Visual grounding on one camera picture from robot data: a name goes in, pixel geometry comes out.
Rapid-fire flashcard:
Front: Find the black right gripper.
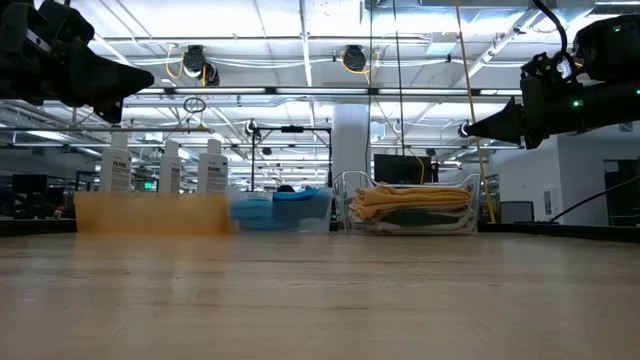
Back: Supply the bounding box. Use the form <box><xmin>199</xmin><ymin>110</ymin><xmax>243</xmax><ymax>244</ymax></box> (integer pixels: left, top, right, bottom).
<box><xmin>462</xmin><ymin>52</ymin><xmax>601</xmax><ymax>150</ymax></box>

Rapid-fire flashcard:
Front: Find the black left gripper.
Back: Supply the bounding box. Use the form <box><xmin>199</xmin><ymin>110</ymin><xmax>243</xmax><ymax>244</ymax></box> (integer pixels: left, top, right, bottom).
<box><xmin>0</xmin><ymin>0</ymin><xmax>155</xmax><ymax>124</ymax></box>

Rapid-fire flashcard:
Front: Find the white CLEAR label bottle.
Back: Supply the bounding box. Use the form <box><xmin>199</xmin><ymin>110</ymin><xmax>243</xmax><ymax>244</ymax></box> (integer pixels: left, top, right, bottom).
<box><xmin>158</xmin><ymin>139</ymin><xmax>183</xmax><ymax>195</ymax></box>
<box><xmin>98</xmin><ymin>130</ymin><xmax>134</xmax><ymax>194</ymax></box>
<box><xmin>197</xmin><ymin>138</ymin><xmax>230</xmax><ymax>196</ymax></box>

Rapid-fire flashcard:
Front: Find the yellow waffle cloth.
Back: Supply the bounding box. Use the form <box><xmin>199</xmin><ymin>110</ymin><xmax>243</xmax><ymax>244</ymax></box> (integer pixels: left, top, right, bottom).
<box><xmin>348</xmin><ymin>183</ymin><xmax>473</xmax><ymax>222</ymax></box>

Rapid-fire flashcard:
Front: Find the dark grey microfiber cloth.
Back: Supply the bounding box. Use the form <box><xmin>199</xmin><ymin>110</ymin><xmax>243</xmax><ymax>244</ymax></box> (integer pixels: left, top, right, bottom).
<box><xmin>379</xmin><ymin>208</ymin><xmax>471</xmax><ymax>229</ymax></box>

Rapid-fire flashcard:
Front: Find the grey monitor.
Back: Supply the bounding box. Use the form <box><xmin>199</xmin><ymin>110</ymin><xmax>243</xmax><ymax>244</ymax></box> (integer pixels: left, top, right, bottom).
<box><xmin>499</xmin><ymin>199</ymin><xmax>535</xmax><ymax>224</ymax></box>

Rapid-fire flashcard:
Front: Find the black monitor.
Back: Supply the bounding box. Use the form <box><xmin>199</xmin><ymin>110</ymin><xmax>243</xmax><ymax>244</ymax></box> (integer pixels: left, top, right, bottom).
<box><xmin>373</xmin><ymin>153</ymin><xmax>434</xmax><ymax>186</ymax></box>

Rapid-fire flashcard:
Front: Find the dark doorway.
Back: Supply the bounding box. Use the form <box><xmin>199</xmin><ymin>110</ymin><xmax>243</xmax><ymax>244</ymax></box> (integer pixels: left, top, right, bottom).
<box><xmin>603</xmin><ymin>158</ymin><xmax>640</xmax><ymax>227</ymax></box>

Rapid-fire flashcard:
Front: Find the white square column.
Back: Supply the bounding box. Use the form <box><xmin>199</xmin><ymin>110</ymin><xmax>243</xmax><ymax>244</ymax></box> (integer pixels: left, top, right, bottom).
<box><xmin>331</xmin><ymin>102</ymin><xmax>372</xmax><ymax>190</ymax></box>

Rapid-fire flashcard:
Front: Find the clear plastic bin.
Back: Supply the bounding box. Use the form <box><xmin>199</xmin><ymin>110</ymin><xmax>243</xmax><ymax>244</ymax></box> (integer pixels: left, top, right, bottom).
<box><xmin>333</xmin><ymin>170</ymin><xmax>482</xmax><ymax>237</ymax></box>

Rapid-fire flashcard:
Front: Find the long ceiling light bar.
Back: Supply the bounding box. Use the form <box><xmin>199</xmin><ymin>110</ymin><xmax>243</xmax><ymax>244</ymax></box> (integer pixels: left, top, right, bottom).
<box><xmin>122</xmin><ymin>86</ymin><xmax>524</xmax><ymax>97</ymax></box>

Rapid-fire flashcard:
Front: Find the frosted translucent bin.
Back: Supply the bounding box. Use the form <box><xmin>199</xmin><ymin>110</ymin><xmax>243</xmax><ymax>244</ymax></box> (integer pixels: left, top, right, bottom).
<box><xmin>228</xmin><ymin>187</ymin><xmax>335</xmax><ymax>235</ymax></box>

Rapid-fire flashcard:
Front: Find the black ceiling cable reel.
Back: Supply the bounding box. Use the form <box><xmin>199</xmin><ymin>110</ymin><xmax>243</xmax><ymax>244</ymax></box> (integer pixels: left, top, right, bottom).
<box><xmin>180</xmin><ymin>44</ymin><xmax>221</xmax><ymax>87</ymax></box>
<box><xmin>342</xmin><ymin>44</ymin><xmax>368</xmax><ymax>73</ymax></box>

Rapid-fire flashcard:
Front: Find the yellow hanging cord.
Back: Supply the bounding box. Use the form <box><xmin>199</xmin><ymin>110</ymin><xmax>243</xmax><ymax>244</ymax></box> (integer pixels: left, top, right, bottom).
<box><xmin>453</xmin><ymin>0</ymin><xmax>497</xmax><ymax>225</ymax></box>

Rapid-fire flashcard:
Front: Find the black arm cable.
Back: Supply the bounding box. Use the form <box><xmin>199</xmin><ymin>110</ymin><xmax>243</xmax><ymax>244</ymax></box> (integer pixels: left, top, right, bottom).
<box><xmin>547</xmin><ymin>173</ymin><xmax>640</xmax><ymax>225</ymax></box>

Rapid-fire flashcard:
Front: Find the black hanging cord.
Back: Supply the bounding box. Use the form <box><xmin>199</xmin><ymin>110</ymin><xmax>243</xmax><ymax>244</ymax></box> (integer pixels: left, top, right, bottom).
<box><xmin>391</xmin><ymin>0</ymin><xmax>406</xmax><ymax>157</ymax></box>
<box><xmin>367</xmin><ymin>0</ymin><xmax>375</xmax><ymax>121</ymax></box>

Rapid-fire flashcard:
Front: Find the black metal frame rig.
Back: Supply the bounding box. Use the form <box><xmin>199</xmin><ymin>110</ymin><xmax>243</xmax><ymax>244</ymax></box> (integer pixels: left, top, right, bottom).
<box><xmin>249</xmin><ymin>124</ymin><xmax>334</xmax><ymax>192</ymax></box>

